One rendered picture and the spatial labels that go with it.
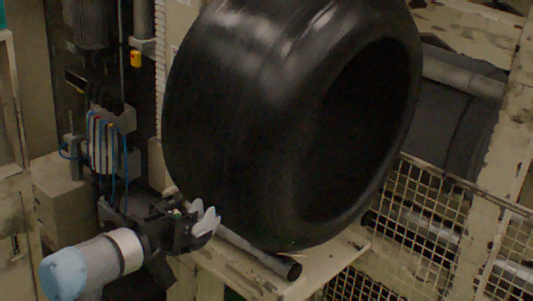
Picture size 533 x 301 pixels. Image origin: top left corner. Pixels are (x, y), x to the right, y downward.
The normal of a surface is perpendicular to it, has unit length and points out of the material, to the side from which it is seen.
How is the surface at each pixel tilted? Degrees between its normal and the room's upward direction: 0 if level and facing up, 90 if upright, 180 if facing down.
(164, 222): 90
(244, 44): 47
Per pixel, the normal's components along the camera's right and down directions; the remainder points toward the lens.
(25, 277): 0.75, 0.39
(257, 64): -0.46, -0.29
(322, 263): 0.08, -0.86
